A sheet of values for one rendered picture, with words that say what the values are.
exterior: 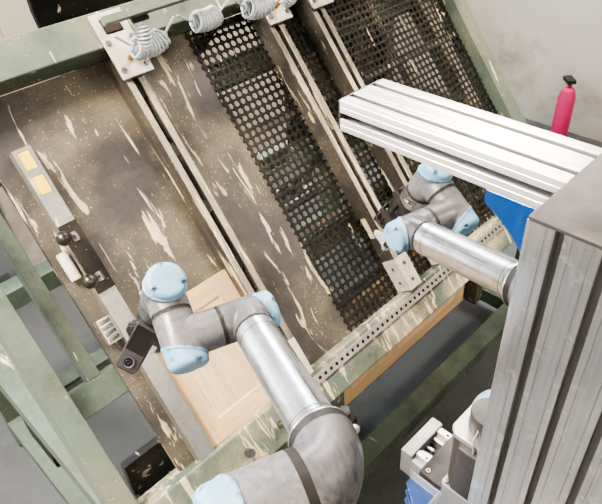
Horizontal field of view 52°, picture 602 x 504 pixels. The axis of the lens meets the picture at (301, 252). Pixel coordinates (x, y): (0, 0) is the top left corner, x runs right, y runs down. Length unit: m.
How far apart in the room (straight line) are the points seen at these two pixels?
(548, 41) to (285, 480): 4.69
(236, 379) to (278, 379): 0.88
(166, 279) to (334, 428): 0.42
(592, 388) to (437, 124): 0.34
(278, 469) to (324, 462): 0.06
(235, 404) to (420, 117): 1.24
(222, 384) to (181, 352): 0.74
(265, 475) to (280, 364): 0.22
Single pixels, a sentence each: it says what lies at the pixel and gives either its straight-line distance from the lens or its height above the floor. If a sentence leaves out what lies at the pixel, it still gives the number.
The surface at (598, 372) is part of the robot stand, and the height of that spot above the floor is 1.89.
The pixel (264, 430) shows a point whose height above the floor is 0.88.
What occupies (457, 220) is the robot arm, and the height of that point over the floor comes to 1.55.
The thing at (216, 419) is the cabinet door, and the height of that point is 0.94.
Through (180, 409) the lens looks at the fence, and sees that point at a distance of 1.76.
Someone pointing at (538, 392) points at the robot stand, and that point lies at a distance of 0.75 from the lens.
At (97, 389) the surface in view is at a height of 1.10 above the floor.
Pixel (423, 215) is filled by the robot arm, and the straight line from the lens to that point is 1.39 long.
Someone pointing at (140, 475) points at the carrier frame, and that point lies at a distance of 2.00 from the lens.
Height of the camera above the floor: 2.37
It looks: 38 degrees down
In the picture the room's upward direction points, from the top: 4 degrees counter-clockwise
